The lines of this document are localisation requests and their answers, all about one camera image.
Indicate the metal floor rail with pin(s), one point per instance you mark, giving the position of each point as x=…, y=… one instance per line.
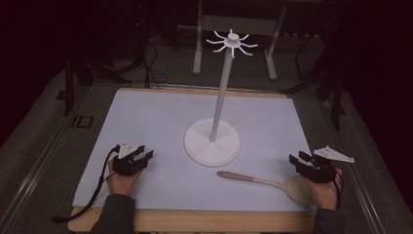
x=357, y=182
x=35, y=169

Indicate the white table mat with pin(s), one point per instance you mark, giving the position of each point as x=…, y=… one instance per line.
x=162, y=130

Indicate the black stand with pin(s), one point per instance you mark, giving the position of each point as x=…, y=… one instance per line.
x=68, y=87
x=336, y=97

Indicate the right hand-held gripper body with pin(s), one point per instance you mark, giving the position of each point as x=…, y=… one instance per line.
x=319, y=172

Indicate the person's right hand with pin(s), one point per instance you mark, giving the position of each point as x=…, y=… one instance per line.
x=326, y=195

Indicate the wooden spoon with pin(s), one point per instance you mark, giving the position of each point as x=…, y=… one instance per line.
x=259, y=180

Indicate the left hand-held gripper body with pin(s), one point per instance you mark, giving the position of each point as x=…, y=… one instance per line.
x=127, y=166

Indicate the white hook stand rack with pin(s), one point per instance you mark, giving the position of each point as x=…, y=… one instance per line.
x=212, y=146

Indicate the wooden table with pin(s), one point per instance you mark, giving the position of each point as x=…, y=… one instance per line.
x=201, y=221

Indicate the person's left hand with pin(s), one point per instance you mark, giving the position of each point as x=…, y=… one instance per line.
x=121, y=185

